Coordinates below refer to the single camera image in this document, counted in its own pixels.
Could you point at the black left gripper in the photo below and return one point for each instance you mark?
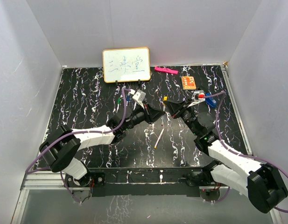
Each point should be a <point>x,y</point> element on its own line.
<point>154,113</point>

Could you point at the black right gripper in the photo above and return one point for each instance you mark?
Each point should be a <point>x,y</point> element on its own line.
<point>178,108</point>

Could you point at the purple white pen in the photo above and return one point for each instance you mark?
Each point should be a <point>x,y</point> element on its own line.
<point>162,122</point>

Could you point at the orange white pen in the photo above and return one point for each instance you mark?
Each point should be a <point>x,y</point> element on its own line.
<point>158,139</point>

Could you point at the green white pen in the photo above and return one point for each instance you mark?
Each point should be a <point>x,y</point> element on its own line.
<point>118,104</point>

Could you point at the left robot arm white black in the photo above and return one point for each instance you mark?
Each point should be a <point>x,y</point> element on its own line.
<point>65,142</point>

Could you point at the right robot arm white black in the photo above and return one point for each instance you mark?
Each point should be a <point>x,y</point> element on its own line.
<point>260,182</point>

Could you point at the orange card box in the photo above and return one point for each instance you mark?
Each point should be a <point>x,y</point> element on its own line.
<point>188,83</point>

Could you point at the blue stapler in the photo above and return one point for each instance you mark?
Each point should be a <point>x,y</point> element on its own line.
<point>211,102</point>

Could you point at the yellow framed whiteboard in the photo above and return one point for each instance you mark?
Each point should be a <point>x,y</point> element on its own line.
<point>126,65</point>

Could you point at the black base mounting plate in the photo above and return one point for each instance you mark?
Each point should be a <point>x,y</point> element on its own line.
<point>185,181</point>

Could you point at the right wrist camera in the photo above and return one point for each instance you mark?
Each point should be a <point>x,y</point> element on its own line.
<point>198,97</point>

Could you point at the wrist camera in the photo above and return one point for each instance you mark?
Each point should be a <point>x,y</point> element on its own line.
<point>138,97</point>
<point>198,97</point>

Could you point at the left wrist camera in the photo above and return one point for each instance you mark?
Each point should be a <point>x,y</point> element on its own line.
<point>138,97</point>

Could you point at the aluminium frame rail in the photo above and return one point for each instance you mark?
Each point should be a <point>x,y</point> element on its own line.
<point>46,181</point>

